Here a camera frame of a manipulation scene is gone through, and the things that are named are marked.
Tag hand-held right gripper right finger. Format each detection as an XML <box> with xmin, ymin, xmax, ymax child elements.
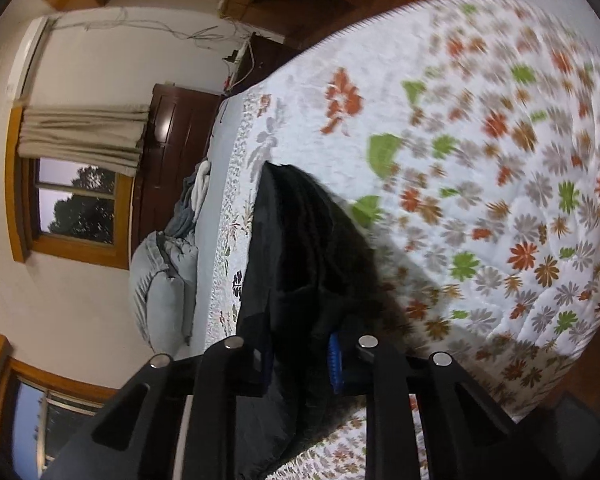
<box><xmin>325</xmin><ymin>332</ymin><xmax>526</xmax><ymax>480</ymax></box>

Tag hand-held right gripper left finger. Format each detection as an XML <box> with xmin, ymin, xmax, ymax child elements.
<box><xmin>42</xmin><ymin>336</ymin><xmax>276</xmax><ymax>480</ymax></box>

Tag black pants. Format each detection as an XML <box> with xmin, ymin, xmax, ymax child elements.
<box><xmin>235</xmin><ymin>160</ymin><xmax>406</xmax><ymax>480</ymax></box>

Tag grey pillow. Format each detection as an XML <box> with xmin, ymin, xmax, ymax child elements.
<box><xmin>157</xmin><ymin>232</ymin><xmax>199</xmax><ymax>347</ymax></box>
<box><xmin>129</xmin><ymin>232</ymin><xmax>187</xmax><ymax>354</ymax></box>

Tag grey blanket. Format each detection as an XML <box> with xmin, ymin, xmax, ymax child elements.
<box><xmin>164</xmin><ymin>162</ymin><xmax>211</xmax><ymax>239</ymax></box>

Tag grey bed sheet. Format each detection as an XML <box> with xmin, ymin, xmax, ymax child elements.
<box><xmin>192</xmin><ymin>95</ymin><xmax>246</xmax><ymax>346</ymax></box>

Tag white cloth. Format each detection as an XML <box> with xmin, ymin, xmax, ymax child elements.
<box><xmin>190</xmin><ymin>160</ymin><xmax>214</xmax><ymax>212</ymax></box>

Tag wooden framed window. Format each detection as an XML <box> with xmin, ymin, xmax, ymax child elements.
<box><xmin>7</xmin><ymin>105</ymin><xmax>136</xmax><ymax>268</ymax></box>
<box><xmin>0</xmin><ymin>332</ymin><xmax>116</xmax><ymax>471</ymax></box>

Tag dark wooden headboard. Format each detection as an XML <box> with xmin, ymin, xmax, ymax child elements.
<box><xmin>130</xmin><ymin>82</ymin><xmax>223</xmax><ymax>271</ymax></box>

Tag floral quilt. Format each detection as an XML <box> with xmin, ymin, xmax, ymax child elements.
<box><xmin>202</xmin><ymin>0</ymin><xmax>600</xmax><ymax>480</ymax></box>

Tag beige curtain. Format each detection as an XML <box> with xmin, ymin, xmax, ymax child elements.
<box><xmin>17</xmin><ymin>104</ymin><xmax>151</xmax><ymax>177</ymax></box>

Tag dark wooden nightstand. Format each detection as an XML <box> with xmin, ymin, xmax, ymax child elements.
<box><xmin>230</xmin><ymin>32</ymin><xmax>301</xmax><ymax>96</ymax></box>

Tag white power strip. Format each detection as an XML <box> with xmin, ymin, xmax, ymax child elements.
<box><xmin>224</xmin><ymin>42</ymin><xmax>253</xmax><ymax>64</ymax></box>

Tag wall cables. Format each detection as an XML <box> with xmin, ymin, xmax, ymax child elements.
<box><xmin>55</xmin><ymin>10</ymin><xmax>251</xmax><ymax>50</ymax></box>

